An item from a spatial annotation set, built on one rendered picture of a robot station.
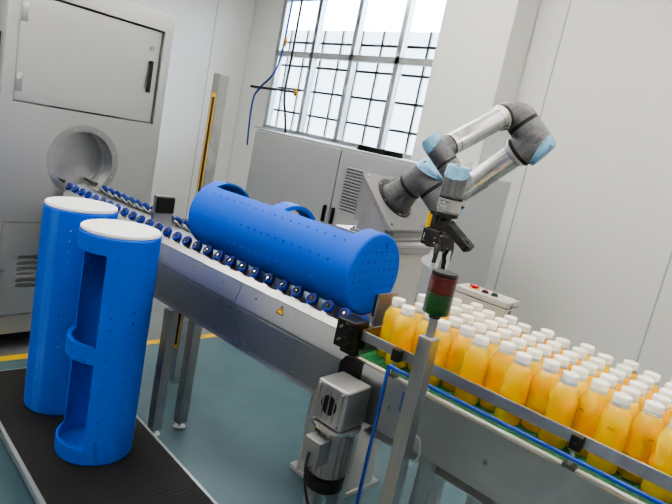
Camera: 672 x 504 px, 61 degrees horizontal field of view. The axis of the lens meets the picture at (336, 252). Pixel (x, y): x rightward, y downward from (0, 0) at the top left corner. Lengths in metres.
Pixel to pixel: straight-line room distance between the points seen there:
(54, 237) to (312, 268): 1.09
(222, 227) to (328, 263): 0.55
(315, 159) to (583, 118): 1.96
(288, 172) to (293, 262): 2.66
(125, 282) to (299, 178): 2.55
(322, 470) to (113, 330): 0.93
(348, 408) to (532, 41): 3.82
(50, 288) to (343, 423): 1.42
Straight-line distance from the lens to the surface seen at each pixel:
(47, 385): 2.71
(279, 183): 4.66
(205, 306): 2.41
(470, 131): 2.03
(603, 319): 4.46
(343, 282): 1.81
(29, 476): 2.42
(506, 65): 4.70
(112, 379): 2.28
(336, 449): 1.68
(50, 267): 2.55
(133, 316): 2.20
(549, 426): 1.47
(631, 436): 1.50
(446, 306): 1.34
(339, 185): 4.14
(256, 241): 2.09
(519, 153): 2.18
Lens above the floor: 1.51
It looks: 11 degrees down
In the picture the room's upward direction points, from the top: 12 degrees clockwise
